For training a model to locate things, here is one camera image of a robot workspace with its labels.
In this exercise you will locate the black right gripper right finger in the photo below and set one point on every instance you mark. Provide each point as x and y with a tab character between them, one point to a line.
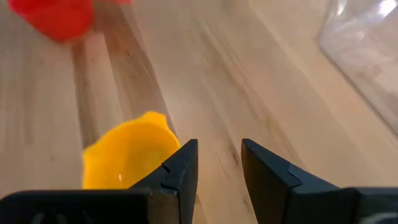
280	193

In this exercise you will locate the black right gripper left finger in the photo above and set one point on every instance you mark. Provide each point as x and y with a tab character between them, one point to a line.
168	199

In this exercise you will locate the clear plastic basket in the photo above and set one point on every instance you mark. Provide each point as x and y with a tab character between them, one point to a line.
367	46

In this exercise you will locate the red measuring cup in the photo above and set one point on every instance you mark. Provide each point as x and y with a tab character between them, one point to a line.
53	18

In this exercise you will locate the yellow measuring cup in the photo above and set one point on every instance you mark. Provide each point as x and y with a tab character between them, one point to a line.
124	155

